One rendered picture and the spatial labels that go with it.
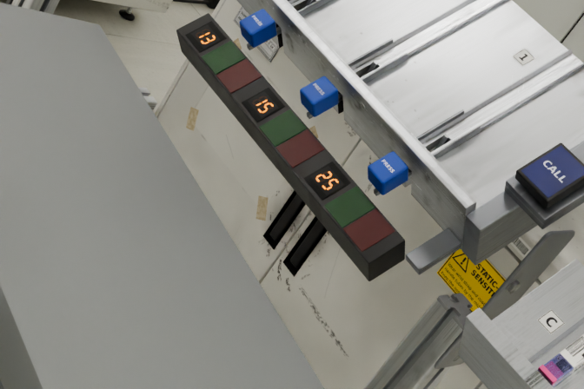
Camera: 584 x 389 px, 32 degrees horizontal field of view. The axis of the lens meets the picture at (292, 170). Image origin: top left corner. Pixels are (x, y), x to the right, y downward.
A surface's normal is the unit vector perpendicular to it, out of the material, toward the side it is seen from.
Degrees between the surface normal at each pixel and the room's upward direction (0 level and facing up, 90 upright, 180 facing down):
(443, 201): 133
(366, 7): 43
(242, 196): 90
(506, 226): 90
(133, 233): 0
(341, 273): 90
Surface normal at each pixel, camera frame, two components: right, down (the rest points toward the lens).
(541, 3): -0.67, -0.02
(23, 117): 0.50, -0.75
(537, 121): -0.08, -0.56
